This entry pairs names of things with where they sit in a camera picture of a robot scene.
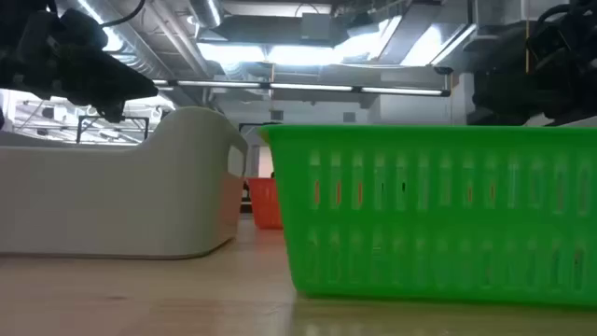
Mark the long LED tube light bar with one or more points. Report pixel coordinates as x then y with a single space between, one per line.
308 87

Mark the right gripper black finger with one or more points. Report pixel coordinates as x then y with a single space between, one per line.
522 98

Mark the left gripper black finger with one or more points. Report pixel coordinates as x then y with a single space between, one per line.
102 79
113 112

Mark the green slotted plastic basket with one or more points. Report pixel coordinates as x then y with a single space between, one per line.
420 270

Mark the round silver ventilation duct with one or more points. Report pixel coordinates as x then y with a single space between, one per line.
207 11

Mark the pale grey plastic storage bin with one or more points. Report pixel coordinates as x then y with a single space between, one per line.
116 200

